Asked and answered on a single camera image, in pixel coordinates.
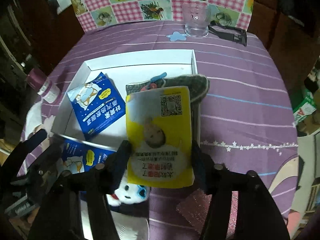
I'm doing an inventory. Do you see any white plush toy red scarf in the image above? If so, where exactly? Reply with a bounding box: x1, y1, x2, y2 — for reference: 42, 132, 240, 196
106, 175, 150, 206

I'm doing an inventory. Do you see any pink glitter sponge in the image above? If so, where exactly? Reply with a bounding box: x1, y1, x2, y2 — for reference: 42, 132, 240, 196
176, 189, 238, 239

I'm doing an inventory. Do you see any blue packet with pillow picture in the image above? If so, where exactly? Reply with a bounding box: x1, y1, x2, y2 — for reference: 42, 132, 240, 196
67, 73, 125, 140

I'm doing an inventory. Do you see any yellow baby picture packet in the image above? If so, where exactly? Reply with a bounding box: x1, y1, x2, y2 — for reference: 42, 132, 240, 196
125, 86, 194, 189

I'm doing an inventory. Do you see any green plaid fabric pouch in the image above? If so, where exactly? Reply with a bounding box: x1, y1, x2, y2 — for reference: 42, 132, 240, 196
126, 73, 210, 142

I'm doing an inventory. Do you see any white face mask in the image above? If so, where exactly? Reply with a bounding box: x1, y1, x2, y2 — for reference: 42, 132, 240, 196
24, 101, 55, 139

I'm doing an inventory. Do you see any white folded cloth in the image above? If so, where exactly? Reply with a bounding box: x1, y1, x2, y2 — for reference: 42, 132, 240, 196
80, 200, 149, 240

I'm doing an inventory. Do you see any purple striped tablecloth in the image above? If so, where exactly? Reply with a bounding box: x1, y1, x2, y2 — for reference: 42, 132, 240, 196
17, 19, 299, 240

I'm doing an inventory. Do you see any purple white cylindrical can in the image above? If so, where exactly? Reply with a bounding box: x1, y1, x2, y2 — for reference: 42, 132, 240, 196
26, 68, 61, 103

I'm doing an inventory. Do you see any white shallow cardboard box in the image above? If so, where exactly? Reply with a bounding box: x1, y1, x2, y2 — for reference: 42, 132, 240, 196
51, 49, 197, 142

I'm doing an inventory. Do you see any green white carton box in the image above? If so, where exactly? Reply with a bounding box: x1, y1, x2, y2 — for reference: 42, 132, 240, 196
290, 88, 317, 126

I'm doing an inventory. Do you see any black clip tool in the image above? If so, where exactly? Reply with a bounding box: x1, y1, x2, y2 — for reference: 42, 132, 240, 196
208, 21, 247, 47

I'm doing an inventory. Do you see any clear glass cup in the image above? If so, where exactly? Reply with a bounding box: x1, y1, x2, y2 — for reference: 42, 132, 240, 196
182, 3, 211, 38

